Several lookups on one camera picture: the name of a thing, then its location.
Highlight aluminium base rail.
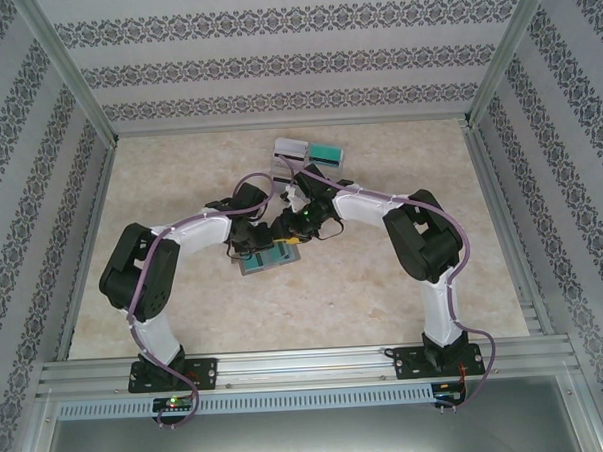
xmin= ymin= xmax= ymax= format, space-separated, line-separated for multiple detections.
xmin=34 ymin=337 xmax=582 ymax=400

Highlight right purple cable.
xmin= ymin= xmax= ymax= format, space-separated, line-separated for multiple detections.
xmin=291 ymin=160 xmax=502 ymax=418

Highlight teal cards stack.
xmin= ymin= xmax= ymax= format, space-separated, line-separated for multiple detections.
xmin=305 ymin=142 xmax=345 ymax=169

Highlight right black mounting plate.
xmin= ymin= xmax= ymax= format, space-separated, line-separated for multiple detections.
xmin=391 ymin=342 xmax=487 ymax=382

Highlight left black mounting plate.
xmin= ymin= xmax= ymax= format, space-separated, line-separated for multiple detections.
xmin=126 ymin=357 xmax=221 ymax=395

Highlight circuit board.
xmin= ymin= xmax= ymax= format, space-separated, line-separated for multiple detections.
xmin=152 ymin=395 xmax=195 ymax=414
xmin=434 ymin=381 xmax=468 ymax=404

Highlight aluminium frame post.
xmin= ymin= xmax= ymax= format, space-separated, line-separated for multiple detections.
xmin=18 ymin=0 xmax=120 ymax=149
xmin=459 ymin=0 xmax=561 ymax=129

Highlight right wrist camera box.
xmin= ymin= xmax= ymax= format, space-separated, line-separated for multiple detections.
xmin=281 ymin=184 xmax=303 ymax=212

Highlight grey metal sheet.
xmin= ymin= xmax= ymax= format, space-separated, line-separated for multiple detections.
xmin=36 ymin=372 xmax=603 ymax=452

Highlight right aluminium frame post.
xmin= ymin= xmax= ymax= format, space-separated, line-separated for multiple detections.
xmin=459 ymin=0 xmax=561 ymax=129

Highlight slotted grey cable duct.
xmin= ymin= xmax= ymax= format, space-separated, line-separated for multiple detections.
xmin=56 ymin=384 xmax=435 ymax=422

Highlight aluminium side rail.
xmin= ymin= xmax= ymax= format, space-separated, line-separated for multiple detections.
xmin=45 ymin=138 xmax=127 ymax=363
xmin=460 ymin=117 xmax=557 ymax=341

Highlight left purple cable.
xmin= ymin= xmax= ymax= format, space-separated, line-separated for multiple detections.
xmin=120 ymin=171 xmax=280 ymax=431

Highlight purple cable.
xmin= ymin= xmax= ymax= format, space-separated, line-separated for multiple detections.
xmin=120 ymin=171 xmax=280 ymax=431
xmin=291 ymin=160 xmax=502 ymax=418

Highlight black mounting plate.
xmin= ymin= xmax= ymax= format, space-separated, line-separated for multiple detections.
xmin=126 ymin=357 xmax=221 ymax=395
xmin=391 ymin=342 xmax=487 ymax=382

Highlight grey card holder wallet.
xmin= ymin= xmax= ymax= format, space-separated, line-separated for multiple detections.
xmin=236 ymin=243 xmax=304 ymax=279

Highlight right circuit board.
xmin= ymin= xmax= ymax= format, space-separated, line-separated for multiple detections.
xmin=434 ymin=381 xmax=468 ymax=404

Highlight right thin black wire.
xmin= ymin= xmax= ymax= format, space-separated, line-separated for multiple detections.
xmin=318 ymin=215 xmax=347 ymax=240

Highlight left aluminium side rail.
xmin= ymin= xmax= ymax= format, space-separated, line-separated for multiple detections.
xmin=45 ymin=138 xmax=127 ymax=363

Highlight left thin black wire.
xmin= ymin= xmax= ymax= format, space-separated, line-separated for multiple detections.
xmin=224 ymin=240 xmax=247 ymax=264

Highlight thin black wire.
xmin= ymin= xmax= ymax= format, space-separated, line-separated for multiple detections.
xmin=318 ymin=215 xmax=347 ymax=240
xmin=224 ymin=240 xmax=247 ymax=264

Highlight teal credit card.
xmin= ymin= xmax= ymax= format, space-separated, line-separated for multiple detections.
xmin=245 ymin=247 xmax=293 ymax=273

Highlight left circuit board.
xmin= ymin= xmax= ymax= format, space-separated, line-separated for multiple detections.
xmin=152 ymin=395 xmax=195 ymax=414

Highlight clear acrylic card stand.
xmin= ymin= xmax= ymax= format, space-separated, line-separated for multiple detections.
xmin=267 ymin=133 xmax=352 ymax=198

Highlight left aluminium frame post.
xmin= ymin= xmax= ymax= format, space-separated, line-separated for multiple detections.
xmin=18 ymin=0 xmax=120 ymax=149

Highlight right aluminium side rail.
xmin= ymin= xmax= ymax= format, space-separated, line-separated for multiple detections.
xmin=460 ymin=117 xmax=557 ymax=341

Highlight white cards with black stripe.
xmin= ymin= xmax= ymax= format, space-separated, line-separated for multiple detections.
xmin=273 ymin=137 xmax=310 ymax=163

